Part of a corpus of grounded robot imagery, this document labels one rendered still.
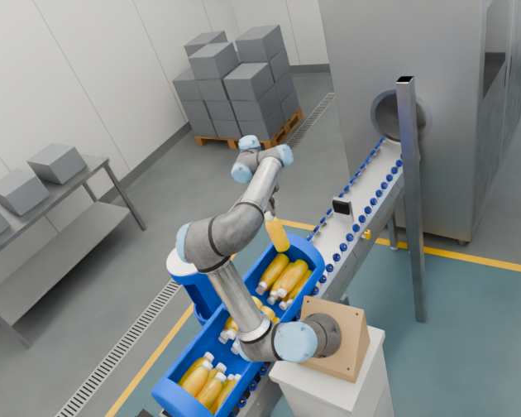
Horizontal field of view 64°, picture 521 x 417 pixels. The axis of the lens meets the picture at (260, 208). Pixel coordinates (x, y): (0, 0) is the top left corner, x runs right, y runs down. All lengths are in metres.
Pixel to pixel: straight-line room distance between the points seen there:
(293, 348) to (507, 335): 1.94
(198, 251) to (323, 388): 0.67
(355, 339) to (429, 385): 1.39
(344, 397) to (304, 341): 0.30
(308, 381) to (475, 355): 1.56
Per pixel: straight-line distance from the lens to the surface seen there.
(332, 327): 1.47
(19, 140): 4.80
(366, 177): 2.68
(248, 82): 4.65
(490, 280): 3.30
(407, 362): 2.90
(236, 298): 1.28
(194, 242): 1.17
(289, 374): 1.61
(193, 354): 1.87
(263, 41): 4.86
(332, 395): 1.54
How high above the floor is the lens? 2.52
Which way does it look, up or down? 37 degrees down
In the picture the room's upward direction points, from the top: 20 degrees counter-clockwise
